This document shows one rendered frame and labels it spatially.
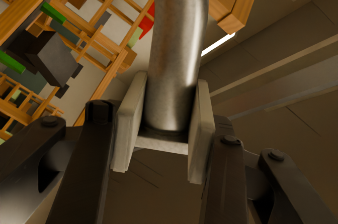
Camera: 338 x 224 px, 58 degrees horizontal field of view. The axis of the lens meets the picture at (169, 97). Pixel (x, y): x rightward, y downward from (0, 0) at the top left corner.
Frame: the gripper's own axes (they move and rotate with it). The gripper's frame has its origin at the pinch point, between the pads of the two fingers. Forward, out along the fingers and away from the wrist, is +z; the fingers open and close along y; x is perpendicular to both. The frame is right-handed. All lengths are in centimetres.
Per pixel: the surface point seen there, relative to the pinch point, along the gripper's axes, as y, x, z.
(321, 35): 250, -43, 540
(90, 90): -284, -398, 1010
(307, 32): 241, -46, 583
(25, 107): -417, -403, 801
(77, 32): -151, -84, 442
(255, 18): 175, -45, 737
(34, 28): -361, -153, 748
